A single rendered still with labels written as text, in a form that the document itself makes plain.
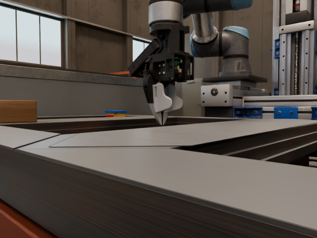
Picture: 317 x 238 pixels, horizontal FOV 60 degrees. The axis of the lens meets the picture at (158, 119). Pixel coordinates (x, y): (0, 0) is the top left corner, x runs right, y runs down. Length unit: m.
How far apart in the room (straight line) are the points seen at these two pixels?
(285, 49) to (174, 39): 0.82
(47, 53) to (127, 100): 8.23
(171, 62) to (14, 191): 0.41
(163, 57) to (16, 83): 0.68
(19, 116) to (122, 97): 0.77
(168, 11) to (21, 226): 0.47
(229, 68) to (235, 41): 0.12
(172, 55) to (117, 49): 10.72
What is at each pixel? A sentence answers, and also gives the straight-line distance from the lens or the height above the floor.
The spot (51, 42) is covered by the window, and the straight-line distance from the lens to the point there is 9.68.
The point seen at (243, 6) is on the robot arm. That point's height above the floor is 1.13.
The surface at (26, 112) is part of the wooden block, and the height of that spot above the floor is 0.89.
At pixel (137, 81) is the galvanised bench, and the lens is 1.44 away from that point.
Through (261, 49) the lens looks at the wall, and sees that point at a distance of 11.26.
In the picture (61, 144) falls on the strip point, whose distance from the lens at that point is 0.27.
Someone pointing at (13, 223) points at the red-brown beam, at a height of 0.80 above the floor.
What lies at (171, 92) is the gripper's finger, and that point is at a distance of 0.62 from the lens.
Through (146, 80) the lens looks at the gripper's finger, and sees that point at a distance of 0.59.
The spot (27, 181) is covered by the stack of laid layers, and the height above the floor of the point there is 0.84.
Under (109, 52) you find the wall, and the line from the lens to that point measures 10.98.
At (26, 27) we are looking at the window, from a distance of 9.43.
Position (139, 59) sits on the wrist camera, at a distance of 0.64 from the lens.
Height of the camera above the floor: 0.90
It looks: 2 degrees down
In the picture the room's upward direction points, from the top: straight up
